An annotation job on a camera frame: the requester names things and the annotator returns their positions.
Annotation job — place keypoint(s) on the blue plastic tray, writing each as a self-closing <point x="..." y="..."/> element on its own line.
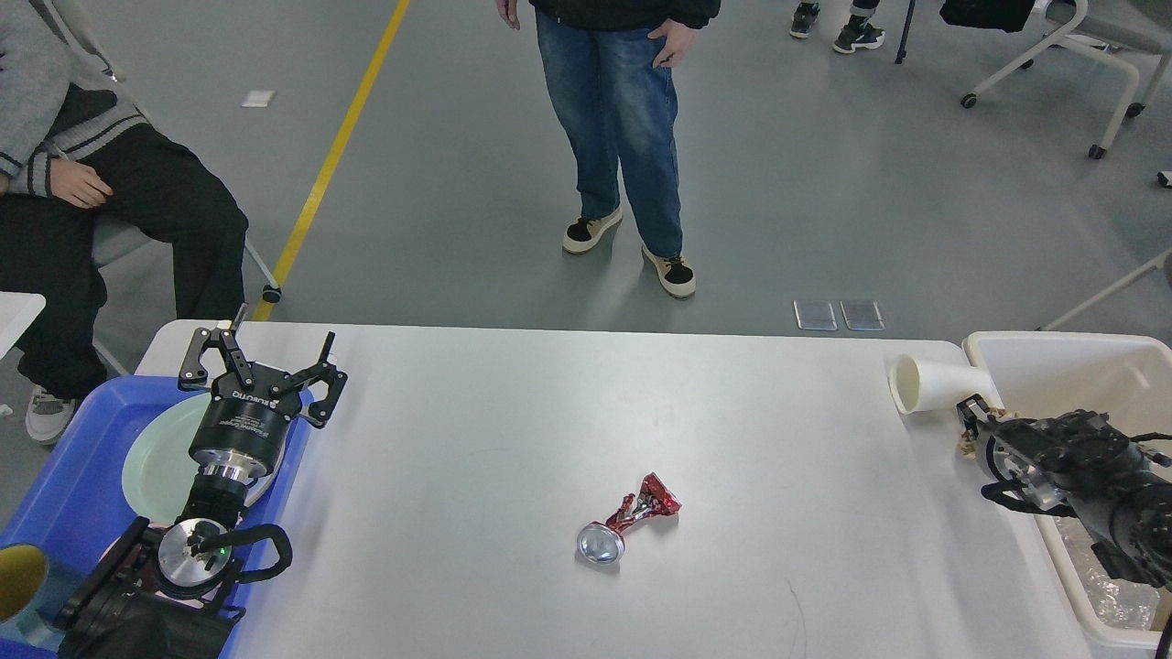
<point x="76" y="509"/>

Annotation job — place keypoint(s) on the dark blue mug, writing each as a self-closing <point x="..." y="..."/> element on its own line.
<point x="34" y="588"/>

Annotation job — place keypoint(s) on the clear floor plate left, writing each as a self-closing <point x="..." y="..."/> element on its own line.
<point x="815" y="315"/>

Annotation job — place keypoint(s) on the white office chair right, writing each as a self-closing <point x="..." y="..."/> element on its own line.
<point x="1084" y="81"/>

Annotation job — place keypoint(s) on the white office chair left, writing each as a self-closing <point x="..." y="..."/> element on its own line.
<point x="114" y="239"/>

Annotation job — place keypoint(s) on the crushed red can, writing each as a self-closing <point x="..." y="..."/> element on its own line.
<point x="603" y="543"/>

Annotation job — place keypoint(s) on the white office chair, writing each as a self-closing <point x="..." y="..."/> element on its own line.
<point x="1084" y="81"/>
<point x="114" y="239"/>

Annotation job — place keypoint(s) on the clear floor plate right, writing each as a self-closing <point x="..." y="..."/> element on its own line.
<point x="862" y="315"/>

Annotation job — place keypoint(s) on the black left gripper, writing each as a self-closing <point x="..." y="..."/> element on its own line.
<point x="247" y="426"/>

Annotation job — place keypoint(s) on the beige paper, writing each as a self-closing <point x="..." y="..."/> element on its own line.
<point x="966" y="446"/>

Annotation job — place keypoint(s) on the white floor tag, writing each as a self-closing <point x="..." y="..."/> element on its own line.
<point x="258" y="98"/>

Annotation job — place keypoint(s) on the person in blue jeans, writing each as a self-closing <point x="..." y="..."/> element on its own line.
<point x="607" y="67"/>

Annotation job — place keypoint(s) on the seated person at left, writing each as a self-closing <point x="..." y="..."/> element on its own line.
<point x="74" y="147"/>

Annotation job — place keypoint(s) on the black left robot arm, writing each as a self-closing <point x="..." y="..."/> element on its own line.
<point x="109" y="618"/>

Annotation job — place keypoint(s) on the clear floor plate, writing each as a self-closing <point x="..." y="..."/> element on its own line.
<point x="815" y="315"/>
<point x="862" y="315"/>

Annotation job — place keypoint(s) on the green plate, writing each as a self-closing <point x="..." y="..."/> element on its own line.
<point x="158" y="472"/>

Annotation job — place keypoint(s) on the white paper cup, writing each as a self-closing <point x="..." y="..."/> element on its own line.
<point x="919" y="385"/>

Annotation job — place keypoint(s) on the white plastic bin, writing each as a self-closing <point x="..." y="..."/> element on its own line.
<point x="1043" y="374"/>

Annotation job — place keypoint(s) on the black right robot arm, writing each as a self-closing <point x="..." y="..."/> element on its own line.
<point x="1079" y="466"/>

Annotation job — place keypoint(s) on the aluminium foil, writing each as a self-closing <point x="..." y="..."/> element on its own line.
<point x="1118" y="603"/>

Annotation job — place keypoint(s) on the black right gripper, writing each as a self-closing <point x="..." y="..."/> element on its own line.
<point x="979" y="421"/>

